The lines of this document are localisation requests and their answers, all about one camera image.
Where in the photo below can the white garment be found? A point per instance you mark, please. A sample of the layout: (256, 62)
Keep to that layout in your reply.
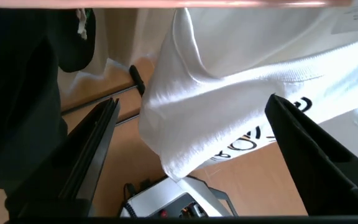
(228, 93)

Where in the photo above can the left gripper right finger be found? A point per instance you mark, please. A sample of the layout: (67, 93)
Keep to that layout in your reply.
(322, 171)

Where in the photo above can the black shorts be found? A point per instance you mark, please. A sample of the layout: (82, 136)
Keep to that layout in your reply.
(17, 93)

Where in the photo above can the beige curtain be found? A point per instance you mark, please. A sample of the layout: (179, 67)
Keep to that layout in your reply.
(117, 37)

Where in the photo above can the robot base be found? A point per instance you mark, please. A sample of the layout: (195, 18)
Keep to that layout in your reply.
(166, 199)

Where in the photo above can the black clothes rack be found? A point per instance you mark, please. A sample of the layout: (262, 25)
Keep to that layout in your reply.
(137, 81)

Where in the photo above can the pink clothes hanger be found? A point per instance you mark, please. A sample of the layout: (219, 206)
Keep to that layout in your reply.
(166, 3)

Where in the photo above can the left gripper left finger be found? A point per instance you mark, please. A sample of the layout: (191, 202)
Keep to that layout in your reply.
(73, 174)

